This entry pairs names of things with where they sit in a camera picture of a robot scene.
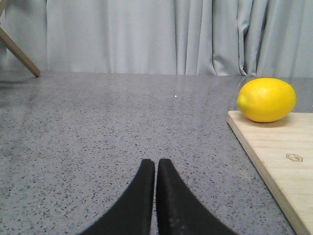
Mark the wooden easel leg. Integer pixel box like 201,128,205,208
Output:
0,0,41,78

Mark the yellow lemon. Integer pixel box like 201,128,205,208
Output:
237,77,297,122

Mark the light wooden cutting board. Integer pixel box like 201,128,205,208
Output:
227,111,313,235

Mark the grey curtain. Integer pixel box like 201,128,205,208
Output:
0,0,313,78

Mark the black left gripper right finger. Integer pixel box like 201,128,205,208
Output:
156,159,235,235

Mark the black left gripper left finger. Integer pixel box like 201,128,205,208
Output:
81,159,155,235

